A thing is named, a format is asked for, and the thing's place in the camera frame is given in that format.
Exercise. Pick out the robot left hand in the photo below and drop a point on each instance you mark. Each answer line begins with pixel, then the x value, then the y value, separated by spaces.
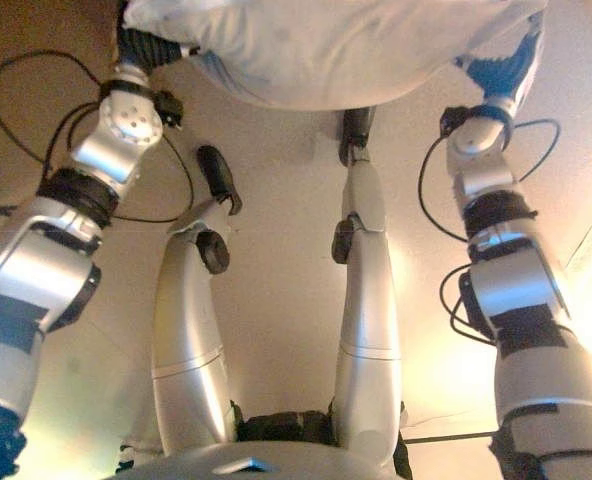
pixel 146 47

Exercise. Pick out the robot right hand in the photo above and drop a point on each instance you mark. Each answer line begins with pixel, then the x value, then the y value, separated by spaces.
pixel 506 77

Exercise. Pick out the white fringed square cushion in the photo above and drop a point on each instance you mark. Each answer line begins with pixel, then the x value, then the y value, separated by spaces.
pixel 326 50

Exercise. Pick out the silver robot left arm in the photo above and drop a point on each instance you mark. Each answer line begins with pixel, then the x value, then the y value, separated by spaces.
pixel 121 125

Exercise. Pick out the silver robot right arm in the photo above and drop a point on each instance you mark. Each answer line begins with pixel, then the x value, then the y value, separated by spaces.
pixel 516 280

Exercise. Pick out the silver robot right leg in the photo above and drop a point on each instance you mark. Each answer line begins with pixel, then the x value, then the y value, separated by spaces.
pixel 368 300

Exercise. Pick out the silver robot leg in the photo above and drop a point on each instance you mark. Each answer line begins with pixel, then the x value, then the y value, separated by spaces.
pixel 368 300
pixel 186 310

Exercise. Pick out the silver robot left leg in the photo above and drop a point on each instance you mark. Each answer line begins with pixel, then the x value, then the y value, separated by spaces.
pixel 186 310

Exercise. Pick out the grey robot torso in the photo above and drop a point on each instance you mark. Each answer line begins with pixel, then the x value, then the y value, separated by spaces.
pixel 256 460

